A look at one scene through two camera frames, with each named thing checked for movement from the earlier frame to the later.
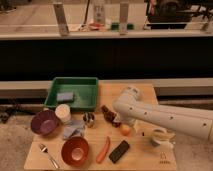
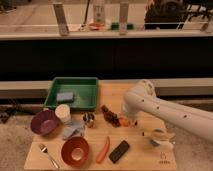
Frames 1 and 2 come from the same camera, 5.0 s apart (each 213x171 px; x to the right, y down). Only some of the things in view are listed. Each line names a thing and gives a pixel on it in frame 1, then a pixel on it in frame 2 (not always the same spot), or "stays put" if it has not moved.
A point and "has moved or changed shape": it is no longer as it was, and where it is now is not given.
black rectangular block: [119, 151] stays put
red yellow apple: [125, 129] has moved or changed shape
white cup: [63, 112] stays put
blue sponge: [64, 96] stays put
